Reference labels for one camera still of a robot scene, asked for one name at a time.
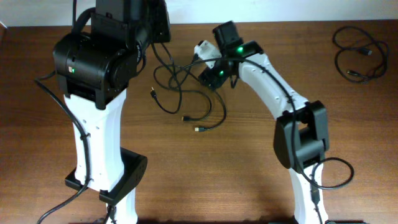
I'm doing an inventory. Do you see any black cable with gold plug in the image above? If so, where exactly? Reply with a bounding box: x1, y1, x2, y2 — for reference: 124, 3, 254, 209
150, 42, 228, 133

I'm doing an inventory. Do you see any black USB cable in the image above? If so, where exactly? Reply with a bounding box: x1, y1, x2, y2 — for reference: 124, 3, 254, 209
331, 26, 390, 85

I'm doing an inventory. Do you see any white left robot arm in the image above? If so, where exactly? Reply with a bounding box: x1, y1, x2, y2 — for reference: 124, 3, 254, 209
53, 0, 171, 223

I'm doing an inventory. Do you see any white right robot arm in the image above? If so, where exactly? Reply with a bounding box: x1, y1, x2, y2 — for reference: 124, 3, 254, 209
194, 21, 329, 223

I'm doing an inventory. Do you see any black right camera cable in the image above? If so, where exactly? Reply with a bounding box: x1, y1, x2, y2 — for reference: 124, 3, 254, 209
174, 55, 355, 224

